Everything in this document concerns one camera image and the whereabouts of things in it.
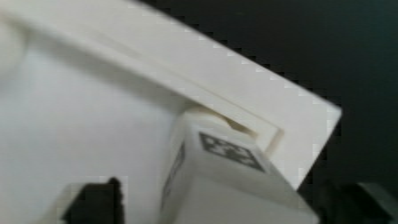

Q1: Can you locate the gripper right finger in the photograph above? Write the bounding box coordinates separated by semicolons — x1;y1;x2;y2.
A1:
315;182;398;224

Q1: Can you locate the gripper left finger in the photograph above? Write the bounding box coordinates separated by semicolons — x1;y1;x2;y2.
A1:
61;177;125;224

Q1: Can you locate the white table leg with tag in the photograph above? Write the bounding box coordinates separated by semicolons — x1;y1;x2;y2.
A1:
159;108;321;224

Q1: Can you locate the white square table top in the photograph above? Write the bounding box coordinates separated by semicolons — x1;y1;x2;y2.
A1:
0;0;342;224

